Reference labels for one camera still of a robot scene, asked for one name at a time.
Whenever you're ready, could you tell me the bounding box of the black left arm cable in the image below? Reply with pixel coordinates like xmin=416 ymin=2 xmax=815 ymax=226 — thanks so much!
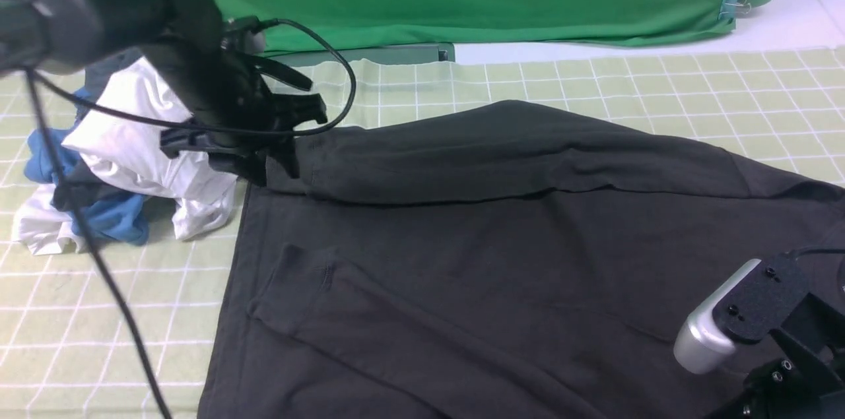
xmin=23 ymin=18 xmax=358 ymax=419

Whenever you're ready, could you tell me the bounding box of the blue crumpled garment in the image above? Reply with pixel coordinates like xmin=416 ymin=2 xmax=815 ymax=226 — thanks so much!
xmin=13 ymin=128 xmax=150 ymax=255

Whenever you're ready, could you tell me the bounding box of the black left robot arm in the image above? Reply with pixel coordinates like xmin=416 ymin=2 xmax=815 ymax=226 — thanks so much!
xmin=2 ymin=0 xmax=335 ymax=176

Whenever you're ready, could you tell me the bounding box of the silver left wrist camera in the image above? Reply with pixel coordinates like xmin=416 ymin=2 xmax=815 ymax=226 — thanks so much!
xmin=221 ymin=16 xmax=277 ymax=55

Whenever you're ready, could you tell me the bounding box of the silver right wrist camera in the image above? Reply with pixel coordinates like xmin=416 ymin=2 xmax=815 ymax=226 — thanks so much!
xmin=673 ymin=254 xmax=811 ymax=375

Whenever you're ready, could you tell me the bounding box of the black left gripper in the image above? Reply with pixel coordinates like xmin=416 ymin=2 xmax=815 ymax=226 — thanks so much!
xmin=142 ymin=40 xmax=329 ymax=172

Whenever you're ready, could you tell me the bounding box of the blue binder clip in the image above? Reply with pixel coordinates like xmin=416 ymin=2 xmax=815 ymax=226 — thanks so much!
xmin=718 ymin=0 xmax=753 ymax=21

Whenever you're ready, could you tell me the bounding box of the dark gray long-sleeved shirt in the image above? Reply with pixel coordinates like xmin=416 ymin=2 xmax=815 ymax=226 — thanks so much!
xmin=198 ymin=100 xmax=843 ymax=418

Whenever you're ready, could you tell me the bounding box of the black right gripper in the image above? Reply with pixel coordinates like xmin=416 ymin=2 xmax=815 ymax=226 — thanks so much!
xmin=707 ymin=294 xmax=844 ymax=418

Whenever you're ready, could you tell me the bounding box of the light green checkered tablecloth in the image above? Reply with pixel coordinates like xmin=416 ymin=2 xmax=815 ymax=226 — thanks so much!
xmin=1 ymin=48 xmax=843 ymax=418

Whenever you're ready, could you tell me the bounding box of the white crumpled shirt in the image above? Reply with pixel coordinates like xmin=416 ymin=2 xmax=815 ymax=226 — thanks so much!
xmin=12 ymin=55 xmax=238 ymax=256

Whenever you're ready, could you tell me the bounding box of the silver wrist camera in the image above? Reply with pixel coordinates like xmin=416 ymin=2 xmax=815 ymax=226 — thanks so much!
xmin=221 ymin=16 xmax=277 ymax=55
xmin=673 ymin=254 xmax=811 ymax=375

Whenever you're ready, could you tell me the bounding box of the green metal base bar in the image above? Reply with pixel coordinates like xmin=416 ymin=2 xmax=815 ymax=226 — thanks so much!
xmin=263 ymin=43 xmax=456 ymax=67

